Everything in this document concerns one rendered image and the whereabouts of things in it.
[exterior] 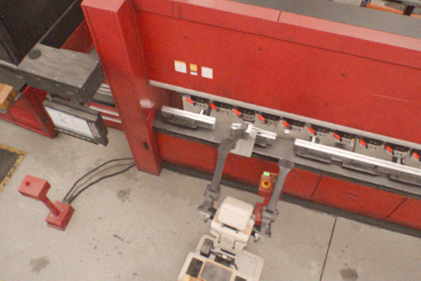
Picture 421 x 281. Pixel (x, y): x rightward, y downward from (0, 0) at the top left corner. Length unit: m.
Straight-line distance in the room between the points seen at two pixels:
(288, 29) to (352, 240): 2.50
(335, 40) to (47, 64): 1.86
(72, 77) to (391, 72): 2.02
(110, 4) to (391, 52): 1.71
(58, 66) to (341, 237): 3.07
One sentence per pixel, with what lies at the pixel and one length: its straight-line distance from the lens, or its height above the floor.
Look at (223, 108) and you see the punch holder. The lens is 3.34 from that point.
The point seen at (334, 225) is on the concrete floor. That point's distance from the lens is 4.39.
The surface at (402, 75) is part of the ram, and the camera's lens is 2.76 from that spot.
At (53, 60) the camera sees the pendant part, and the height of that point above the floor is 1.95.
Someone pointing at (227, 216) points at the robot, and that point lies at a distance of 2.82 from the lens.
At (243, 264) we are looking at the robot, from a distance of 3.82.
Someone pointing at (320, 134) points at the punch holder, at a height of 1.23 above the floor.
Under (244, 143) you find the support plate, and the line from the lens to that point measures 3.46.
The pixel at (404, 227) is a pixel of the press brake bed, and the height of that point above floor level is 0.05.
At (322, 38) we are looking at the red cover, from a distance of 2.55.
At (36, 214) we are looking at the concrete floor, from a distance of 4.62.
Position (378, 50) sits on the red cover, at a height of 2.24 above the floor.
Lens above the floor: 3.98
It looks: 57 degrees down
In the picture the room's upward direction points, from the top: 1 degrees counter-clockwise
